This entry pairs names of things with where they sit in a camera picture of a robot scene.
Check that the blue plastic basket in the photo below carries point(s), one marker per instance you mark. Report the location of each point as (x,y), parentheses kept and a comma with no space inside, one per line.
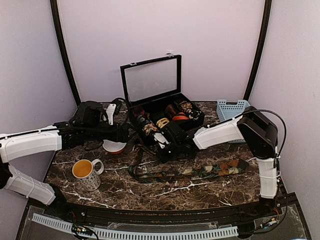
(227,110)

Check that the camouflage patterned necktie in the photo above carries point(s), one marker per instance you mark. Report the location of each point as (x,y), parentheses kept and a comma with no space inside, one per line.
(232,167)

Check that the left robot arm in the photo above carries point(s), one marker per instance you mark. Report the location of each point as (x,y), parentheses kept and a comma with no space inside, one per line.
(91,122)

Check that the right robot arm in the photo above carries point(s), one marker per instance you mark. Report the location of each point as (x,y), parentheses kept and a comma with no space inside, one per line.
(252,126)

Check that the cream striped rolled tie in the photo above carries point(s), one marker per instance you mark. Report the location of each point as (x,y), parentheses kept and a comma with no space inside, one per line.
(161,123)

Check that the brown rolled tie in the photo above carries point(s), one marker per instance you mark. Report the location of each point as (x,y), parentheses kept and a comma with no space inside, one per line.
(170,111)

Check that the floral dark rolled tie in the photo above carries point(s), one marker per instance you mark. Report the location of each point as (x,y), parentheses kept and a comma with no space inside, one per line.
(150,129)

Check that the blue dotted rolled tie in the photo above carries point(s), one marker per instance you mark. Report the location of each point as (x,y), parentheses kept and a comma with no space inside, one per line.
(142,120)

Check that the orange black rolled tie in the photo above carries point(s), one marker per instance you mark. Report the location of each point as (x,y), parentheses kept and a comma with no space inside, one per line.
(180,116)

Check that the red dark rolled tie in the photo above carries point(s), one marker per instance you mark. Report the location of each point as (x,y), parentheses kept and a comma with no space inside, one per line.
(139,112)

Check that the tan patterned rolled tie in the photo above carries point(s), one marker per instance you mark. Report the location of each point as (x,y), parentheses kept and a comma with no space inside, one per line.
(185,106)

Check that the black tie storage box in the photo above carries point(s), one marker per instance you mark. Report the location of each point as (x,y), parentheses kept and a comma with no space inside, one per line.
(154,84)

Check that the black white rolled tie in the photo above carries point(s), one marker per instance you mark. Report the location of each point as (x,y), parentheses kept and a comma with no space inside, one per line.
(193,114)

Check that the white and orange bowl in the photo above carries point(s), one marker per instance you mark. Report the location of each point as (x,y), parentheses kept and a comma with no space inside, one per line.
(113,147)

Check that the patterned mug with orange liquid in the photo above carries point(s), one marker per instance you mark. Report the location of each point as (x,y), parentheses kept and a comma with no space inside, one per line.
(88,173)

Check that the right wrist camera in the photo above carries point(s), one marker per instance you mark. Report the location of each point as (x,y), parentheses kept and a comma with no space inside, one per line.
(161,140)

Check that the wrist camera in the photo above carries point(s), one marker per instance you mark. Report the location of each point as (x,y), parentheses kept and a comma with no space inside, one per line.
(161,140)
(112,109)

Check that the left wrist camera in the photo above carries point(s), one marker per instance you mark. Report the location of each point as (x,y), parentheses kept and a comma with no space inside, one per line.
(112,109)

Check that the black front rail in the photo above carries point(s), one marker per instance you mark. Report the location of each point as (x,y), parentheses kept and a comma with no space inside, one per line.
(90,211)

